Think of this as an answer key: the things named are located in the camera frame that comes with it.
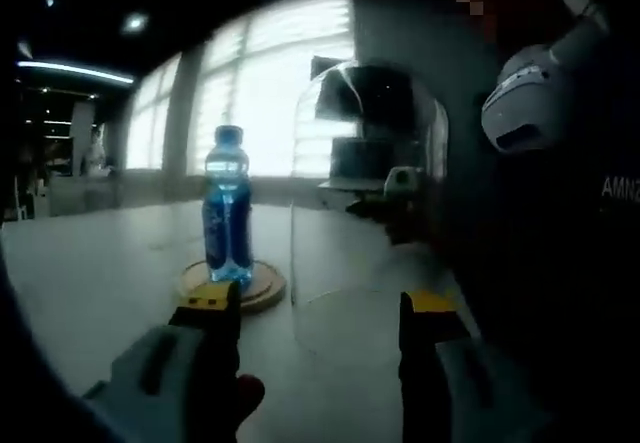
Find straight ceiling light strip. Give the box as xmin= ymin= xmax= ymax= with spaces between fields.
xmin=17 ymin=60 xmax=135 ymax=85

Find blue drink bottle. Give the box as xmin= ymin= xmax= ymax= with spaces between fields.
xmin=201 ymin=125 xmax=256 ymax=284

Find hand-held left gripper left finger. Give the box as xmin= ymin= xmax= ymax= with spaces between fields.
xmin=82 ymin=280 xmax=242 ymax=443

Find clear glass dome cover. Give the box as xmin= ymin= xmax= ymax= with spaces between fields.
xmin=289 ymin=60 xmax=451 ymax=360

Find round wooden base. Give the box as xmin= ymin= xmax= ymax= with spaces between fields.
xmin=179 ymin=258 xmax=288 ymax=315

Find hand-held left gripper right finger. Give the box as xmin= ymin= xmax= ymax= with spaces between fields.
xmin=398 ymin=288 xmax=551 ymax=443

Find large bright window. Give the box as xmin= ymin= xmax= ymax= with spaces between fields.
xmin=124 ymin=0 xmax=357 ymax=179

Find dark box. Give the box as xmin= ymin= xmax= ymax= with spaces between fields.
xmin=319 ymin=137 xmax=396 ymax=195

